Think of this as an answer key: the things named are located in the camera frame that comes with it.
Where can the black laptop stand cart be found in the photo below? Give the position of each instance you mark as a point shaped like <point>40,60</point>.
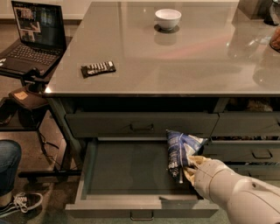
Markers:
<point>31,120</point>

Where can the dark pouch with sticky note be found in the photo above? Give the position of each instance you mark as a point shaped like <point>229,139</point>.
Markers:
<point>28,99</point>

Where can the right bottom grey drawer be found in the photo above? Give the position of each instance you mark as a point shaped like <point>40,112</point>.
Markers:
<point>262,172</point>

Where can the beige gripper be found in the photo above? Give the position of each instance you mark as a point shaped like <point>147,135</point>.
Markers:
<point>210,180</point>

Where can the brown object at right edge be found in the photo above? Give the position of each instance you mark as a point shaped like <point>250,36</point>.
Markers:
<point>275,40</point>

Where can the right top grey drawer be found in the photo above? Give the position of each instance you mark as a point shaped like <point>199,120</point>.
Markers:
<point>247,124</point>

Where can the right middle grey drawer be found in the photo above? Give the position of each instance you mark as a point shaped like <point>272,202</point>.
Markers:
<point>243,151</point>

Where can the black open laptop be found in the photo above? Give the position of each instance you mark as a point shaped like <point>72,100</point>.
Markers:
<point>42,40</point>

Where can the blue jeans leg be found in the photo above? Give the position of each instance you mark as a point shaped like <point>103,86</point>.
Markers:
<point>10,156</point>

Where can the white ceramic bowl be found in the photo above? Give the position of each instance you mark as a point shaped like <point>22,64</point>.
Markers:
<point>167,19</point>

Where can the blue chip bag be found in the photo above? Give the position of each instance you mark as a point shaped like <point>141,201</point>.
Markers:
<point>180,146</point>

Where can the dark snack bar wrapper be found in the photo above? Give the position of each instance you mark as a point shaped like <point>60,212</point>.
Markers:
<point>98,68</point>

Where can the closed grey top drawer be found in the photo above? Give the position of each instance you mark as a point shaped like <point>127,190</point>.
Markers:
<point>139,124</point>

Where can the open grey middle drawer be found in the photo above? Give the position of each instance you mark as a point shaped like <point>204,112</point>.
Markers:
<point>131,180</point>

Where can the black white sneaker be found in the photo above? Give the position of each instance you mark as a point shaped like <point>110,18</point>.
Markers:
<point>21,202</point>

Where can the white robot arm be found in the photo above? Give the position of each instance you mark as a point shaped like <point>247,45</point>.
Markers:
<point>246,200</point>

